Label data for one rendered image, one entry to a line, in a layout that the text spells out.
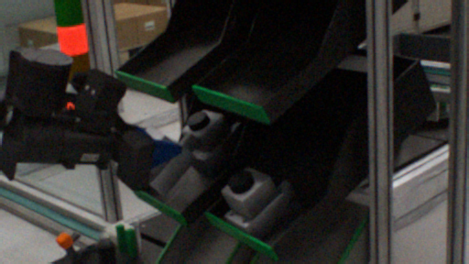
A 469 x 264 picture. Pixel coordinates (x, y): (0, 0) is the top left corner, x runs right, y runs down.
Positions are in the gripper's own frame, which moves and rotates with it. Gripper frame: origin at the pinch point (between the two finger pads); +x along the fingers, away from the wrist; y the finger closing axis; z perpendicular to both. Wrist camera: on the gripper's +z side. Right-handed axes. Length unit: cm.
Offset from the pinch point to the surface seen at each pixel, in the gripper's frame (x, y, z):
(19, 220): 11, 72, -40
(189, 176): 8.7, 3.1, -5.4
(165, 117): 73, 126, -28
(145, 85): -1.3, 0.7, 7.0
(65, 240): 1.8, 25.2, -24.1
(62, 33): 6, 50, 5
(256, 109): 1.9, -18.2, 9.3
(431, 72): 141, 87, 0
